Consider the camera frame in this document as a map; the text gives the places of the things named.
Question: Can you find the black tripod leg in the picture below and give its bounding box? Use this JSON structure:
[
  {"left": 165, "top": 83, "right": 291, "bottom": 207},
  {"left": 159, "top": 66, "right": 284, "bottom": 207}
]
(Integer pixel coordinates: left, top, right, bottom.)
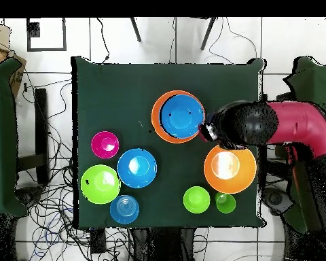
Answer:
[
  {"left": 129, "top": 17, "right": 143, "bottom": 44},
  {"left": 200, "top": 17, "right": 217, "bottom": 52}
]

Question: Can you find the green cloth covered table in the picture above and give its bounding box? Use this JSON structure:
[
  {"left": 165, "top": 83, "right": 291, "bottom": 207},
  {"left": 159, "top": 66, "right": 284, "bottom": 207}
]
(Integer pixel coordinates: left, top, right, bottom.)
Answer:
[
  {"left": 283, "top": 56, "right": 326, "bottom": 234},
  {"left": 0, "top": 58, "right": 28, "bottom": 218}
]

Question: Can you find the black square frame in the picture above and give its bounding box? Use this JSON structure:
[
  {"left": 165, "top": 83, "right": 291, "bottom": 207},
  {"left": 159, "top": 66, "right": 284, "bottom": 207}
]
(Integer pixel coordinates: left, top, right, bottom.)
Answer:
[{"left": 26, "top": 17, "right": 67, "bottom": 52}]

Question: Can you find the black stand base with knob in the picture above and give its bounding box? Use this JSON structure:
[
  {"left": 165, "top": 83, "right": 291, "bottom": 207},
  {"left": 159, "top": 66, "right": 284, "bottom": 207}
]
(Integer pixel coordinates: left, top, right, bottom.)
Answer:
[{"left": 15, "top": 186, "right": 45, "bottom": 208}]

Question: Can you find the dark green table cloth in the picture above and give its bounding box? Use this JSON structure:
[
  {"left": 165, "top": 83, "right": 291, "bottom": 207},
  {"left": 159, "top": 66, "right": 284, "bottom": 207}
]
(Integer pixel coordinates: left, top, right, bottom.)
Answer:
[{"left": 71, "top": 56, "right": 267, "bottom": 229}]

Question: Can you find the black floor stand bar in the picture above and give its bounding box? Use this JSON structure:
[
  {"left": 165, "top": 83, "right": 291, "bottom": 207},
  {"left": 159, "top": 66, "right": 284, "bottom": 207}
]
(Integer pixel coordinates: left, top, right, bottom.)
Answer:
[{"left": 16, "top": 88, "right": 50, "bottom": 186}]

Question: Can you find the small translucent blue bowl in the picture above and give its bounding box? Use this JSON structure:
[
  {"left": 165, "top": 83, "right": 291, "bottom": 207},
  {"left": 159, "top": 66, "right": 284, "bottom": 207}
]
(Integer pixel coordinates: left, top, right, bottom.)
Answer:
[{"left": 109, "top": 194, "right": 140, "bottom": 225}]

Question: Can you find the large orange plastic bowl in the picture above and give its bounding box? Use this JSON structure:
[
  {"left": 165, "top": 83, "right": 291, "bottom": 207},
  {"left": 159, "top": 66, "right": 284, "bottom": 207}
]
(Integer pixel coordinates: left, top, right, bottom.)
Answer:
[
  {"left": 203, "top": 144, "right": 257, "bottom": 194},
  {"left": 151, "top": 90, "right": 206, "bottom": 144}
]

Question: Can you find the small pink plastic bowl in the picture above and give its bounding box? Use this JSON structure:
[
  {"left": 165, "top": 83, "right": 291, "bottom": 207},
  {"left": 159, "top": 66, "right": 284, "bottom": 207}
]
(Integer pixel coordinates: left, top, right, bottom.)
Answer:
[{"left": 91, "top": 130, "right": 120, "bottom": 159}]

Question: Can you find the small green plastic bowl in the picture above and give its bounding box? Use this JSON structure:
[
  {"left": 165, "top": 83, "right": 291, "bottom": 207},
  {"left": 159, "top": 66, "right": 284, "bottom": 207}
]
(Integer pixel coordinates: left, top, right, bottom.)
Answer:
[{"left": 183, "top": 186, "right": 211, "bottom": 214}]

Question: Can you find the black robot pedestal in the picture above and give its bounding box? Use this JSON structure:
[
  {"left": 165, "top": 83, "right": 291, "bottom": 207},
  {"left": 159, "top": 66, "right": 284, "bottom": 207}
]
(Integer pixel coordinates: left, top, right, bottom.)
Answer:
[{"left": 131, "top": 228, "right": 196, "bottom": 261}]

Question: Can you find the thin black floor cable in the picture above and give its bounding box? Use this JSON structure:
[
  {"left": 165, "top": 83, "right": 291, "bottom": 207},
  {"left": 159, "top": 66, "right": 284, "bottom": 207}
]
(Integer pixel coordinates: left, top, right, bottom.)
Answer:
[{"left": 95, "top": 17, "right": 111, "bottom": 63}]

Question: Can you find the blue plastic bowl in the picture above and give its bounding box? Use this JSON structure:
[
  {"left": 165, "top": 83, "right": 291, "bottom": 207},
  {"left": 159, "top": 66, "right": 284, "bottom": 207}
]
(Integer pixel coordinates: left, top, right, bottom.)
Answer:
[
  {"left": 159, "top": 94, "right": 206, "bottom": 139},
  {"left": 117, "top": 148, "right": 158, "bottom": 189}
]

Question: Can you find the green plastic cup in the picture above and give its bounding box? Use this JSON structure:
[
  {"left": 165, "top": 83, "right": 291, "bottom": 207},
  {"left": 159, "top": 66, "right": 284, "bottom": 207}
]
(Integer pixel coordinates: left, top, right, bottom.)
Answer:
[{"left": 215, "top": 192, "right": 237, "bottom": 214}]

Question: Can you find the black power strip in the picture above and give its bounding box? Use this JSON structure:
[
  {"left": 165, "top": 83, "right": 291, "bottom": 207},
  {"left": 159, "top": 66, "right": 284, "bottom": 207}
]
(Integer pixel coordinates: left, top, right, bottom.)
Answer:
[{"left": 90, "top": 228, "right": 107, "bottom": 255}]

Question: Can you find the large green plastic bowl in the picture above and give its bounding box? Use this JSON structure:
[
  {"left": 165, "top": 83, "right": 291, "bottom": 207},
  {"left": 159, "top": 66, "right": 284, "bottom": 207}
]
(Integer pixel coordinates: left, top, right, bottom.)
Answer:
[{"left": 80, "top": 164, "right": 122, "bottom": 205}]

